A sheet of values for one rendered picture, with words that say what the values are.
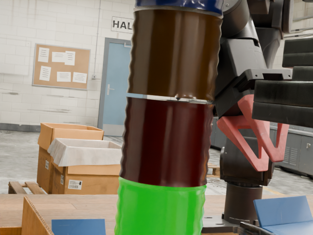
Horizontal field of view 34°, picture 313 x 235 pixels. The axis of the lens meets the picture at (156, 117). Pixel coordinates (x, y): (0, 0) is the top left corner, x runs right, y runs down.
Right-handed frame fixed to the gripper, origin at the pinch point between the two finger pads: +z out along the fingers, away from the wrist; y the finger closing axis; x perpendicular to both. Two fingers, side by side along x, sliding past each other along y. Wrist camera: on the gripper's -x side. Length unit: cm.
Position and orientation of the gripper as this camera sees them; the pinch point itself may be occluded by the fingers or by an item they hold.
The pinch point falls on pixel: (268, 159)
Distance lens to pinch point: 60.5
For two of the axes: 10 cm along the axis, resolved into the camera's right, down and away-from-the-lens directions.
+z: 1.8, 9.1, -3.7
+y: 3.5, -4.1, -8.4
